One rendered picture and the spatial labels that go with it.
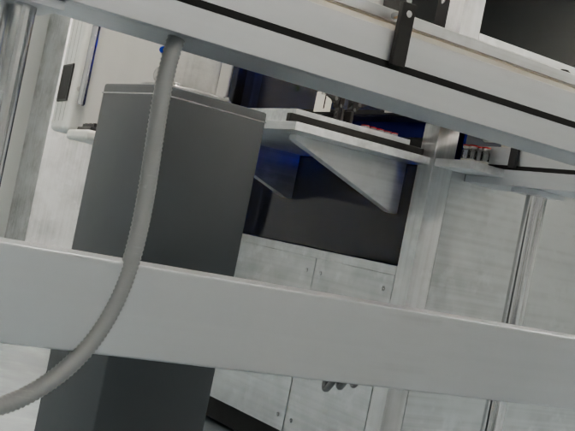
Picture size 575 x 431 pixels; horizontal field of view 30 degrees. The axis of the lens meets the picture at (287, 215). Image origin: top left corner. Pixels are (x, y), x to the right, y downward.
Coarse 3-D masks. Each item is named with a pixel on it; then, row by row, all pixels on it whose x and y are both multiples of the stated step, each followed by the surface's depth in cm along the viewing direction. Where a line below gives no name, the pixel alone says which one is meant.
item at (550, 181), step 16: (496, 160) 259; (512, 160) 253; (528, 160) 250; (544, 160) 246; (480, 176) 263; (512, 176) 254; (528, 176) 249; (544, 176) 245; (560, 176) 241; (560, 192) 246
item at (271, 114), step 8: (264, 112) 260; (272, 112) 257; (280, 112) 254; (296, 112) 248; (304, 112) 249; (272, 120) 256; (280, 120) 253; (320, 120) 251; (328, 120) 253; (336, 120) 254; (352, 128) 256; (360, 128) 258; (368, 128) 259; (384, 136) 261; (392, 136) 263; (408, 144) 265
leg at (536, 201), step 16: (528, 192) 251; (544, 192) 250; (528, 208) 253; (544, 208) 253; (528, 224) 252; (528, 240) 252; (528, 256) 252; (512, 272) 254; (528, 272) 252; (512, 288) 253; (528, 288) 252; (512, 304) 252; (512, 320) 252; (496, 416) 251
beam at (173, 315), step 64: (0, 256) 126; (64, 256) 130; (0, 320) 127; (64, 320) 131; (128, 320) 135; (192, 320) 140; (256, 320) 145; (320, 320) 151; (384, 320) 157; (448, 320) 164; (384, 384) 158; (448, 384) 165; (512, 384) 172
